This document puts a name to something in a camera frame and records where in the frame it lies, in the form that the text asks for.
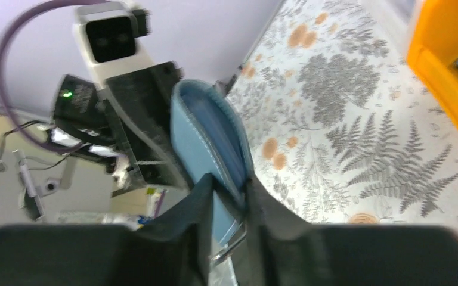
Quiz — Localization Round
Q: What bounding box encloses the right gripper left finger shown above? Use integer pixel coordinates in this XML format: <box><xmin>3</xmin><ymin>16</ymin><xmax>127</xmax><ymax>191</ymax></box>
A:
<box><xmin>0</xmin><ymin>174</ymin><xmax>213</xmax><ymax>285</ymax></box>

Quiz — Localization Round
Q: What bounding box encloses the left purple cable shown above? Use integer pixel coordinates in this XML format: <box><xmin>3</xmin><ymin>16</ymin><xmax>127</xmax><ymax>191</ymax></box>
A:
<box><xmin>0</xmin><ymin>0</ymin><xmax>112</xmax><ymax>155</ymax></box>

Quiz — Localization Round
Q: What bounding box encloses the yellow card storage bin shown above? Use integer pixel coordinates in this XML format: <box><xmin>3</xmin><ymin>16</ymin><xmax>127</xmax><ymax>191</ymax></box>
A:
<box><xmin>406</xmin><ymin>1</ymin><xmax>458</xmax><ymax>131</ymax></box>

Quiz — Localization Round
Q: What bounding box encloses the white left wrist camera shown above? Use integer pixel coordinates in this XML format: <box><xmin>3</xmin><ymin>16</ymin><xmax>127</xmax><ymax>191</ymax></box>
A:
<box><xmin>73</xmin><ymin>1</ymin><xmax>154</xmax><ymax>89</ymax></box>

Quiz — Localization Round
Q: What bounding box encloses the blue card holder wallet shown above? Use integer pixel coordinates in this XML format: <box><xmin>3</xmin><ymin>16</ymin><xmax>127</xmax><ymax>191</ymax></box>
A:
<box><xmin>171</xmin><ymin>79</ymin><xmax>253</xmax><ymax>246</ymax></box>

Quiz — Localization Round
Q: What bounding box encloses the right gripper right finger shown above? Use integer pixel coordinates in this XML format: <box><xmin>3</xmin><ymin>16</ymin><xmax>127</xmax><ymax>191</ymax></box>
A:
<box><xmin>246</xmin><ymin>178</ymin><xmax>458</xmax><ymax>285</ymax></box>

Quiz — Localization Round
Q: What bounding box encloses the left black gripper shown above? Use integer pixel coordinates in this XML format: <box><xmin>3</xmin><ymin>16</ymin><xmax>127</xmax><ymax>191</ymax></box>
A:
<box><xmin>52</xmin><ymin>61</ymin><xmax>191</xmax><ymax>189</ymax></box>

